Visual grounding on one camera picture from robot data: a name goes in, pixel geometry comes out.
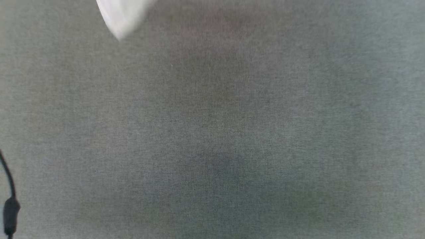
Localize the white cloth corner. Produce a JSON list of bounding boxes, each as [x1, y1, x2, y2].
[[96, 0, 156, 41]]

